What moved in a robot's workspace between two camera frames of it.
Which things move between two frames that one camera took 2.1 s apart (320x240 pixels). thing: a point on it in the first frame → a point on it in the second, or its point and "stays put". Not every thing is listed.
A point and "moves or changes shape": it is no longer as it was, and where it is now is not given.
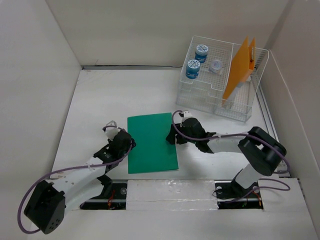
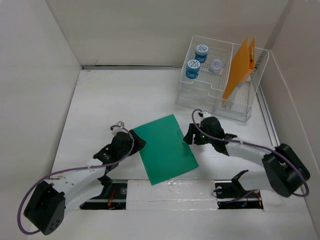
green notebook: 152,151 moves or changes shape
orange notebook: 241,67 stays put
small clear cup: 215,66 stays put
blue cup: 201,53 stays put
